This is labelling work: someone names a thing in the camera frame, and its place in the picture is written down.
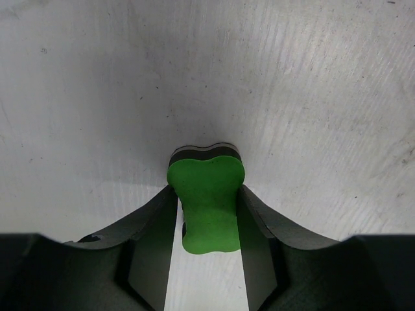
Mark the green whiteboard eraser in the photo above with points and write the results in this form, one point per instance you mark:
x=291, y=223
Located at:
x=206, y=180

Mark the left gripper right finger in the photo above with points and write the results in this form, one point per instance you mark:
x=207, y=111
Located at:
x=286, y=266

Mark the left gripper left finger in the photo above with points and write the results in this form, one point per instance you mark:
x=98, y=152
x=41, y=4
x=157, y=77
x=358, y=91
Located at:
x=145, y=237

